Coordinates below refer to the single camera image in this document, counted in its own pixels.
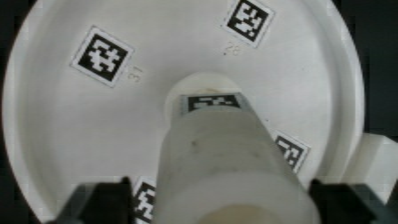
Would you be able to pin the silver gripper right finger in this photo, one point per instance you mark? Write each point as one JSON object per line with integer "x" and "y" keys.
{"x": 349, "y": 204}

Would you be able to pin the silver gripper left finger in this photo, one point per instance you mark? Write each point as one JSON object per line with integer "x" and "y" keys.
{"x": 100, "y": 204}

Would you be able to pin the white round table top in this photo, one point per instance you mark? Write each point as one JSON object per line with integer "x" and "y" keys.
{"x": 102, "y": 53}

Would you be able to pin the white right fence block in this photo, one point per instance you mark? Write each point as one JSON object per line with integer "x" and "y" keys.
{"x": 374, "y": 167}

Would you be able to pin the white cylindrical table leg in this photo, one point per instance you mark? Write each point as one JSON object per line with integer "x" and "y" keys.
{"x": 227, "y": 183}

